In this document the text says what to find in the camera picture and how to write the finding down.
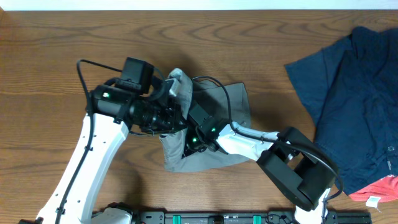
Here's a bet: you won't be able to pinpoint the grey shorts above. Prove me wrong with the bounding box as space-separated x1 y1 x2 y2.
160 68 251 172

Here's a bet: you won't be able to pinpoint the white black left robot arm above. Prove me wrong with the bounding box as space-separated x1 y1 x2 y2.
34 79 184 223

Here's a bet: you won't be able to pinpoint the navy blue shirt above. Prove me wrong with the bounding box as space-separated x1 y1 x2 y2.
285 27 397 195

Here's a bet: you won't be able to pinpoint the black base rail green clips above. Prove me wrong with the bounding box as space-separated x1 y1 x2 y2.
93 202 373 224

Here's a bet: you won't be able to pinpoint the red garment with white tag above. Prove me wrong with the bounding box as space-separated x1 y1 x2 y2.
349 175 397 208

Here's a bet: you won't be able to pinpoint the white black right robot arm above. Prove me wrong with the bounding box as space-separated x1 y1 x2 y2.
185 103 338 223

